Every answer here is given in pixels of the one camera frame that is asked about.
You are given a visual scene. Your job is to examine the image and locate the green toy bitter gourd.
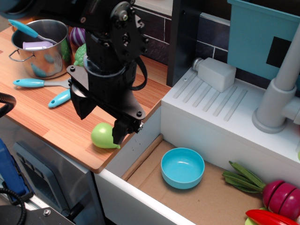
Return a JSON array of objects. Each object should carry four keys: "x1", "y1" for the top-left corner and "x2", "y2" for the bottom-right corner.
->
[{"x1": 74, "y1": 43, "x2": 86, "y2": 67}]

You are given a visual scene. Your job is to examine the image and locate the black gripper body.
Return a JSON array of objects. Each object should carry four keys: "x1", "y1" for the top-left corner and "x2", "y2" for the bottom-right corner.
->
[{"x1": 67, "y1": 56, "x2": 145, "y2": 133}]

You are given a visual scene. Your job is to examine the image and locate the teal box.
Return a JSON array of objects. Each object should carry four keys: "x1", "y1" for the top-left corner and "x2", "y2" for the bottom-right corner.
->
[{"x1": 227, "y1": 0, "x2": 300, "y2": 80}]

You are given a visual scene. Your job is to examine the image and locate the blue plastic bowl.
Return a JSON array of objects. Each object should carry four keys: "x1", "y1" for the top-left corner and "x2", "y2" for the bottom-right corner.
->
[{"x1": 160, "y1": 148, "x2": 205, "y2": 190}]

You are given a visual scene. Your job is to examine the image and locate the magenta toy radish green leaves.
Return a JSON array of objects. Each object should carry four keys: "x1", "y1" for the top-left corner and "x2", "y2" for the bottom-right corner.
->
[{"x1": 222, "y1": 161, "x2": 300, "y2": 220}]

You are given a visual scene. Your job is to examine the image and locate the lilac cup in pot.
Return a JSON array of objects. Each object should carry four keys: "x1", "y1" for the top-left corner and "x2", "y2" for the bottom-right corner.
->
[{"x1": 22, "y1": 41, "x2": 53, "y2": 50}]

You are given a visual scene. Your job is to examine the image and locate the dark vertical post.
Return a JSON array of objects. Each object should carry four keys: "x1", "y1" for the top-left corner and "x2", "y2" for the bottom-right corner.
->
[{"x1": 166, "y1": 0, "x2": 203, "y2": 87}]

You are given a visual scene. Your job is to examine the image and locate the blue block lower left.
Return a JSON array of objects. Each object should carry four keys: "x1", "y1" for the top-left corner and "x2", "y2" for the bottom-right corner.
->
[{"x1": 0, "y1": 140, "x2": 34, "y2": 201}]

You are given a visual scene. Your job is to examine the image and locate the grey slotted spatula blue handle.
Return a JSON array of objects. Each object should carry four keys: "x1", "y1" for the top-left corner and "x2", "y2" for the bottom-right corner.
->
[{"x1": 13, "y1": 78, "x2": 70, "y2": 89}]

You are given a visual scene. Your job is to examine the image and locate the green toy pear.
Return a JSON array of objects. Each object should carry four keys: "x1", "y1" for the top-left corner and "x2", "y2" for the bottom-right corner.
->
[{"x1": 90, "y1": 122, "x2": 120, "y2": 149}]

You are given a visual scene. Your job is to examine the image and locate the black cable lower left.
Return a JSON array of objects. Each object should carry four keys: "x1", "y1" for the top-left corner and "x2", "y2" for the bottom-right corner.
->
[{"x1": 0, "y1": 187, "x2": 27, "y2": 225}]

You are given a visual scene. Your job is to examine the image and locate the blue handled spoon in pot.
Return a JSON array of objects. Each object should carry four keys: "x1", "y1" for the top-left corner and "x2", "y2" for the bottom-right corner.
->
[{"x1": 8, "y1": 19, "x2": 57, "y2": 45}]

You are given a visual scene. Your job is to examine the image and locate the black flexible hose left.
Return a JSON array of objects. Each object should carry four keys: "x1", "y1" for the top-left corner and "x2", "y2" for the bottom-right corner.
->
[{"x1": 0, "y1": 92, "x2": 17, "y2": 118}]

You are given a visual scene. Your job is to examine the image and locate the purple striped toy onion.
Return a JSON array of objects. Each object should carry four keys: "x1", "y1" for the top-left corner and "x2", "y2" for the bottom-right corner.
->
[{"x1": 69, "y1": 27, "x2": 85, "y2": 47}]

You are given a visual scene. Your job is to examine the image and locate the red toy chili pepper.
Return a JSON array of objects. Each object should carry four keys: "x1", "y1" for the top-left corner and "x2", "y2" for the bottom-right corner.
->
[{"x1": 246, "y1": 210, "x2": 298, "y2": 225}]

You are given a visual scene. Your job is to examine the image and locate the grey pasta server blue handle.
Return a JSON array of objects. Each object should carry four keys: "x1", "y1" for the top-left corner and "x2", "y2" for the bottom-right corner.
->
[{"x1": 48, "y1": 89, "x2": 71, "y2": 108}]

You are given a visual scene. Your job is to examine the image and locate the white toy sink unit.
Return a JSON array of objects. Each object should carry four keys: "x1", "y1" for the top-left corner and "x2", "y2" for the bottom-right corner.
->
[{"x1": 95, "y1": 70, "x2": 300, "y2": 225}]

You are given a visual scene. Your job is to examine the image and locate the grey toy faucet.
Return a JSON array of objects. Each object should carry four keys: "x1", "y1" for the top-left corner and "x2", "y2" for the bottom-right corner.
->
[{"x1": 252, "y1": 28, "x2": 300, "y2": 134}]

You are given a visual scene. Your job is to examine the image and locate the stainless steel pot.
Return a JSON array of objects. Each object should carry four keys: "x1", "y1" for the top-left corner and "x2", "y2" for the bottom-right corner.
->
[{"x1": 8, "y1": 19, "x2": 73, "y2": 79}]

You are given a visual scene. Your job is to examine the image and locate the grey oven door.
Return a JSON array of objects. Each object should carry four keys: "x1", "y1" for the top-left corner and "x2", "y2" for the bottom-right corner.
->
[{"x1": 13, "y1": 141, "x2": 97, "y2": 225}]

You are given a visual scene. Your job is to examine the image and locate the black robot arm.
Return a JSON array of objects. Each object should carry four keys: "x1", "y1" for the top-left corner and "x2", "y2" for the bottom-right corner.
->
[{"x1": 34, "y1": 0, "x2": 148, "y2": 144}]

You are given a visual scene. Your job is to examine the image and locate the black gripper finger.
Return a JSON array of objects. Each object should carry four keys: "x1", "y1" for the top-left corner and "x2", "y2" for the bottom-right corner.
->
[
  {"x1": 112, "y1": 120, "x2": 128, "y2": 144},
  {"x1": 70, "y1": 88, "x2": 97, "y2": 120}
]

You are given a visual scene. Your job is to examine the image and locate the white toy bottle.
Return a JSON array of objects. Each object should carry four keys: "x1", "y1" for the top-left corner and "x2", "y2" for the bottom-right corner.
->
[{"x1": 192, "y1": 58, "x2": 236, "y2": 92}]

